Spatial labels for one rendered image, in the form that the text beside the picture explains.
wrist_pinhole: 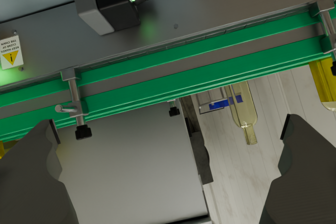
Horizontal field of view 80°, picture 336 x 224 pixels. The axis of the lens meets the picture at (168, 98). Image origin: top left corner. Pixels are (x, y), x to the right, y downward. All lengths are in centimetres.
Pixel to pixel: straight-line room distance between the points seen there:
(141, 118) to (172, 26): 37
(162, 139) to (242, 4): 45
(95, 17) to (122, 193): 55
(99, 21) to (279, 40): 32
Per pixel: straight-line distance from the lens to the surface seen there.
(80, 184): 78
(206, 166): 515
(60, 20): 46
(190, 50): 39
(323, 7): 45
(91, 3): 34
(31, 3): 47
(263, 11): 42
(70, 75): 41
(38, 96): 47
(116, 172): 72
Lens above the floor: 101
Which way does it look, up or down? 5 degrees down
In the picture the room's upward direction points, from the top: 166 degrees clockwise
